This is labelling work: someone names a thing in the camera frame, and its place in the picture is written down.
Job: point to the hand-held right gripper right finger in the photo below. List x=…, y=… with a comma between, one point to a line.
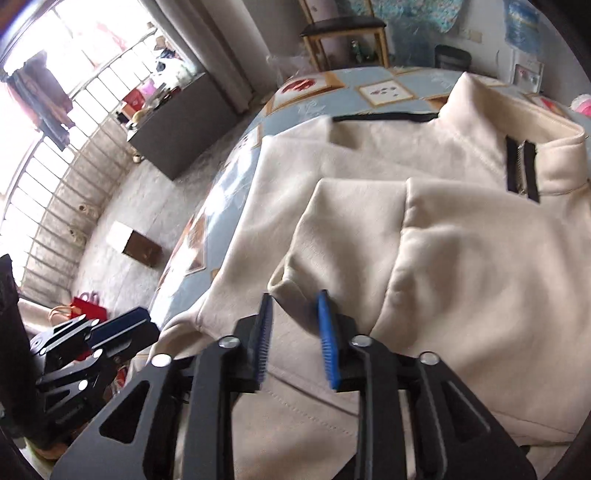
x=327, y=344

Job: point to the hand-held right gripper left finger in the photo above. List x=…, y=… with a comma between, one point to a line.
x=264, y=344

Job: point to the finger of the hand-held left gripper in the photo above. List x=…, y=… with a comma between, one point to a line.
x=129, y=339
x=120, y=323

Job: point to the cream zip jacket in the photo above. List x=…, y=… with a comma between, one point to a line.
x=369, y=157

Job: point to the red gift bag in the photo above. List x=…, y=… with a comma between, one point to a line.
x=87, y=308

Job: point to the brown cardboard box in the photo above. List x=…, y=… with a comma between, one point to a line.
x=138, y=247

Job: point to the metal window railing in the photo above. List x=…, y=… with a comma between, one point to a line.
x=60, y=194

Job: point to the grey cabinet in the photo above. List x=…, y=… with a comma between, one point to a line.
x=184, y=124

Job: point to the red box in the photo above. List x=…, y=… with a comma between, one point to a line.
x=135, y=100

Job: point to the dark hanging garment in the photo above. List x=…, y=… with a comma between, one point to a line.
x=41, y=97

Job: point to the fruit print tablecloth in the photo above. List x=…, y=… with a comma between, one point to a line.
x=351, y=99

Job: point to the white plastic bag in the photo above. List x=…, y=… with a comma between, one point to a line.
x=174, y=69

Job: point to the clear plastic bag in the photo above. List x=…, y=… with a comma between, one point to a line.
x=291, y=69

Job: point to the grey curtain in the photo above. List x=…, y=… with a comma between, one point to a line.
x=207, y=50

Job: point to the green can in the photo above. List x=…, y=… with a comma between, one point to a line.
x=357, y=51

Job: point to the black bin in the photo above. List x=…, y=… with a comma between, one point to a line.
x=452, y=57

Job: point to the wooden chair with dark seat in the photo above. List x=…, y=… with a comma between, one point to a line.
x=341, y=26

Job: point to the white box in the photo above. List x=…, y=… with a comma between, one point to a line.
x=330, y=9

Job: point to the white water dispenser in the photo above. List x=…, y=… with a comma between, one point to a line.
x=526, y=74

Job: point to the pink floral blanket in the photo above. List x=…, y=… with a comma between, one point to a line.
x=582, y=105

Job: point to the turquoise floral wall cloth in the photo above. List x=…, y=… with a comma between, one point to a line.
x=415, y=14

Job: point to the wall socket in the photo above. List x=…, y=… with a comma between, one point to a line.
x=473, y=34

